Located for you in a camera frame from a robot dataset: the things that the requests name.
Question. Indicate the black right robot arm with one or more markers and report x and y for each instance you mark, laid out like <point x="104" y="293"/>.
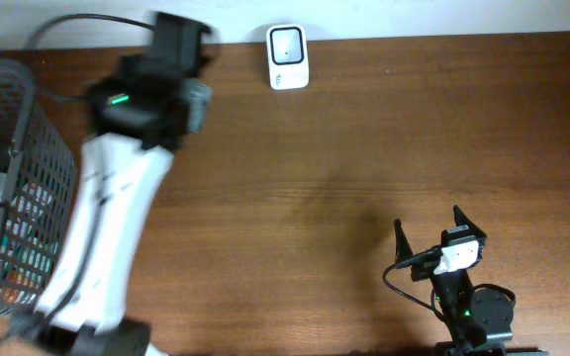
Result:
<point x="478" y="317"/>

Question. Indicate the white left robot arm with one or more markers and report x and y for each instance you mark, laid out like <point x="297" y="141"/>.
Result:
<point x="82" y="311"/>

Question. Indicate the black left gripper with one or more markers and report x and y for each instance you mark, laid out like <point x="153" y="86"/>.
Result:
<point x="185" y="95"/>

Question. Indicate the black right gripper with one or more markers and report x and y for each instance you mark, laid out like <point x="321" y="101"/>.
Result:
<point x="404" y="248"/>

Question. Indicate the green white wipes pack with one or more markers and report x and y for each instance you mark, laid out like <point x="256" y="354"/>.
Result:
<point x="22" y="238"/>

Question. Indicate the grey plastic mesh basket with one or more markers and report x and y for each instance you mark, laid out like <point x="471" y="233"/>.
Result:
<point x="37" y="178"/>

